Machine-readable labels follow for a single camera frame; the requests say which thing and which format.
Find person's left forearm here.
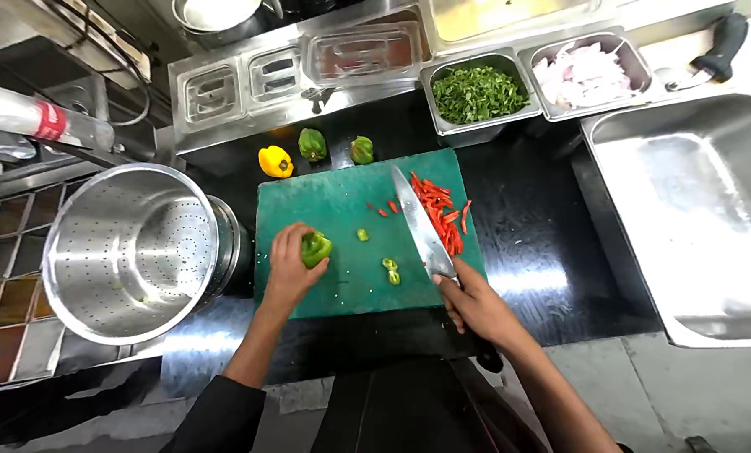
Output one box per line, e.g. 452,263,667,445
160,301,292,453

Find yellow bell pepper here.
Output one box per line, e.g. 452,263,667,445
257,145,294,180

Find chopped green herbs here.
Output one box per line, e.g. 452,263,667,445
432,65,531,125

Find person's right hand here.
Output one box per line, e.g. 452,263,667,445
432,257,522,347

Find clear bottle with red label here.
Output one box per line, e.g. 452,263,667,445
0,78,116,153

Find black cable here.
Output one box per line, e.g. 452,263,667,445
41,0,152,127

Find green cutting board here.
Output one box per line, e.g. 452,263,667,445
253,148,488,320

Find cut green bell pepper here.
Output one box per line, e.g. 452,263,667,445
300,229,333,270

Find steel pot with white contents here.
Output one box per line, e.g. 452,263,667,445
171,0,283,50

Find black handled steel tool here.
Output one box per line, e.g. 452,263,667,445
656,13,750,92

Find whole green bell pepper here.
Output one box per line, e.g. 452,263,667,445
298,128,328,163
350,135,375,166

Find steel container rail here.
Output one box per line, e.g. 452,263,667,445
167,0,452,156

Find large clear lid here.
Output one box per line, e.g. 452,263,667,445
301,21,424,88

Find steel container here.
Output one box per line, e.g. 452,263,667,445
420,48,543,150
519,27,664,123

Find pile of chopped onions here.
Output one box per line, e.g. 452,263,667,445
532,42,642,111

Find perforated steel colander pot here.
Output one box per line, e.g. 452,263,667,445
42,162,220,346

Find pile of red pepper strips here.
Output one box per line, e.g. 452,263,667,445
409,171,473,258

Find container with yellow contents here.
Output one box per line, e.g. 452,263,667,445
419,0,605,59

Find person's body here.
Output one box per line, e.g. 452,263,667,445
311,357,549,453

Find large knife with black handle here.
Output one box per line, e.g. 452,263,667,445
390,164,504,375

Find steel pot under colander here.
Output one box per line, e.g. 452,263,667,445
193,194,252,313

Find person's left hand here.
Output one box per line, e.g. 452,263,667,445
265,221,330,317

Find clear lid with handle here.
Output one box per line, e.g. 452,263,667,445
242,44,303,109
177,57,247,133

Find steel sink basin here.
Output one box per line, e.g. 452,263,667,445
580,88,751,349

